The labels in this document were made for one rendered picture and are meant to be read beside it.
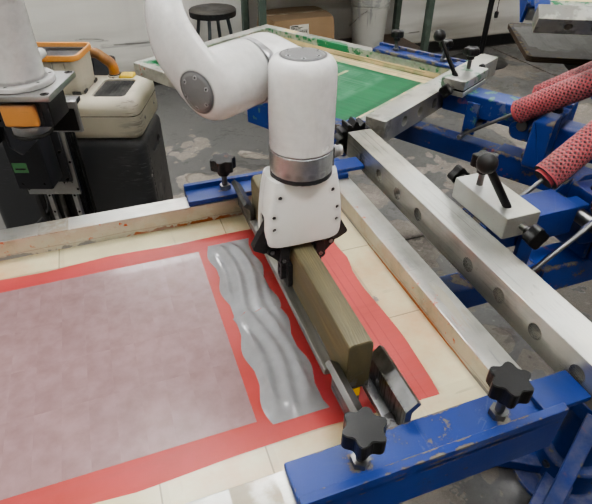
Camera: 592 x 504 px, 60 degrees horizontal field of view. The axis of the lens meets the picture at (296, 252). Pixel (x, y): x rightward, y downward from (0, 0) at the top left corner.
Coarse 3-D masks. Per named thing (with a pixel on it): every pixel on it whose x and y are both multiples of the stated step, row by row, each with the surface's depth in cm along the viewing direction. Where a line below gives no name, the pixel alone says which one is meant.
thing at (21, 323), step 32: (128, 256) 83; (160, 256) 83; (192, 256) 83; (256, 256) 83; (0, 288) 77; (32, 288) 77; (64, 288) 77; (96, 288) 77; (128, 288) 77; (160, 288) 77; (192, 288) 77; (352, 288) 77; (0, 320) 71; (32, 320) 71; (64, 320) 71; (96, 320) 71; (128, 320) 71; (160, 320) 71; (192, 320) 71; (224, 320) 72; (0, 352) 67; (32, 352) 67; (64, 352) 67; (96, 352) 67
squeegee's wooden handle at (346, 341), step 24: (312, 264) 64; (312, 288) 62; (336, 288) 61; (312, 312) 64; (336, 312) 58; (336, 336) 57; (360, 336) 55; (336, 360) 58; (360, 360) 56; (360, 384) 58
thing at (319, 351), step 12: (252, 228) 82; (276, 264) 74; (276, 276) 73; (288, 288) 70; (288, 300) 69; (300, 312) 67; (300, 324) 65; (312, 336) 63; (312, 348) 62; (324, 348) 62; (324, 360) 60; (324, 372) 60
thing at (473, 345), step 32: (352, 192) 92; (32, 224) 84; (64, 224) 84; (96, 224) 84; (128, 224) 86; (160, 224) 88; (352, 224) 90; (384, 224) 84; (0, 256) 82; (384, 256) 81; (416, 256) 77; (416, 288) 73; (448, 288) 72; (448, 320) 67; (480, 352) 62; (480, 384) 62; (256, 480) 49; (288, 480) 49
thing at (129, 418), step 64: (384, 320) 72; (0, 384) 63; (64, 384) 63; (128, 384) 63; (192, 384) 63; (256, 384) 63; (320, 384) 63; (0, 448) 56; (64, 448) 56; (128, 448) 56; (192, 448) 56; (256, 448) 56
